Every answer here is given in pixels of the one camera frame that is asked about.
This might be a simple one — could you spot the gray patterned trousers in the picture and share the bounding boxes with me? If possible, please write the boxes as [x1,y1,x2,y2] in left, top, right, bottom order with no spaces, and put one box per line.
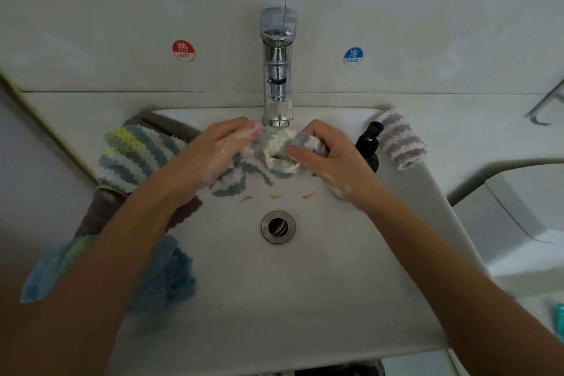
[251,358,386,376]

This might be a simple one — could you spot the metal sink drain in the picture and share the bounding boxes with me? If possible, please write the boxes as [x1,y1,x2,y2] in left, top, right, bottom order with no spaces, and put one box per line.
[260,210,298,246]

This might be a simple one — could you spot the white toilet tank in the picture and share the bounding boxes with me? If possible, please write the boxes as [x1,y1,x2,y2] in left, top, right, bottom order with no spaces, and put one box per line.
[452,164,564,299]

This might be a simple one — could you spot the metal wall shelf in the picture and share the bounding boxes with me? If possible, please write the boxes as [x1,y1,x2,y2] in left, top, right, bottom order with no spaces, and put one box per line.
[528,80,564,126]

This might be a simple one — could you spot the white ceramic sink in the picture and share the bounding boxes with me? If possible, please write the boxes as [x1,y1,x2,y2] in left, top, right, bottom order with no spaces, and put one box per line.
[35,107,491,376]

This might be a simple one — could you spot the person's left hand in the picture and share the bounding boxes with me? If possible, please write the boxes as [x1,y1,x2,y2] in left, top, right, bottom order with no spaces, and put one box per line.
[166,116,264,207]

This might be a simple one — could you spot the blue stained cloth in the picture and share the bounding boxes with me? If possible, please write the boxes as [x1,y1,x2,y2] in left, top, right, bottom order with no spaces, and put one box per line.
[19,232,199,313]

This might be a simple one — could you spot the person's right hand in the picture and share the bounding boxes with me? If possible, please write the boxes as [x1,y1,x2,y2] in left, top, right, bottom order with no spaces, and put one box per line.
[286,119,391,214]

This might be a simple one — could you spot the person's right forearm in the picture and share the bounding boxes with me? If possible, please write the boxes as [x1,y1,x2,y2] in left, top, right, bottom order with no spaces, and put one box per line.
[357,186,564,376]

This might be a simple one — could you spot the brown cloth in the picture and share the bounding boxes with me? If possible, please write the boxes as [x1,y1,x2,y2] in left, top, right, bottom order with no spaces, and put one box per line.
[75,111,206,242]

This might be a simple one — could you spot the pink white striped cloth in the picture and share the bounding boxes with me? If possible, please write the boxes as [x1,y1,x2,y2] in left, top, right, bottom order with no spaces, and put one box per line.
[374,109,429,172]

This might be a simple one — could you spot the black pump soap bottle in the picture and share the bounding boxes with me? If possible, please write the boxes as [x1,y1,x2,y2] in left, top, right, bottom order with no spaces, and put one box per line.
[354,121,386,175]

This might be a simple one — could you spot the red round sticker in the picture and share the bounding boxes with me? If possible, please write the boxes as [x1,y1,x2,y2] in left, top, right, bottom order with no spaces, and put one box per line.
[172,39,197,61]

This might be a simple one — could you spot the person's left forearm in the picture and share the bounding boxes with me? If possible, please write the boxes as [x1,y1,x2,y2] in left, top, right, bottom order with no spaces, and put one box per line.
[0,177,199,376]

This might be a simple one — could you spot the chrome faucet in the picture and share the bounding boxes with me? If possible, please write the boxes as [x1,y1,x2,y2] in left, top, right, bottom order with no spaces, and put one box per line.
[258,7,299,129]

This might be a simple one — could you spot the teal tube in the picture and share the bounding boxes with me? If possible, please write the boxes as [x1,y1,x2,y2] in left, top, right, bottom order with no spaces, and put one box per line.
[552,303,564,339]

